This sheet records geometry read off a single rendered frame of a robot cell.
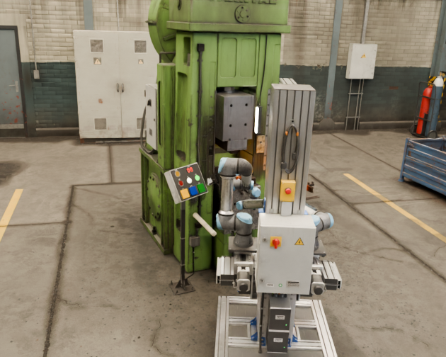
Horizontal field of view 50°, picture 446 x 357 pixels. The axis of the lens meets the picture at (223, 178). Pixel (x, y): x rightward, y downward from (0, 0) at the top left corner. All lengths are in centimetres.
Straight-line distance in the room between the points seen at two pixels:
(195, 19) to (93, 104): 557
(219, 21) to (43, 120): 656
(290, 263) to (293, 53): 808
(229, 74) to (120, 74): 520
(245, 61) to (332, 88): 693
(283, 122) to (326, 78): 822
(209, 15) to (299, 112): 157
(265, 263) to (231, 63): 201
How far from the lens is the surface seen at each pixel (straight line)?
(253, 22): 437
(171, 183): 398
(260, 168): 470
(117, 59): 934
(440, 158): 754
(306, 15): 1080
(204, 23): 416
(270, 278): 308
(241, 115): 430
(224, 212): 348
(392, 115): 1214
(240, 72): 440
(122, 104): 944
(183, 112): 457
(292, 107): 292
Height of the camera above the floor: 243
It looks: 19 degrees down
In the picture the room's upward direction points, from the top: 2 degrees clockwise
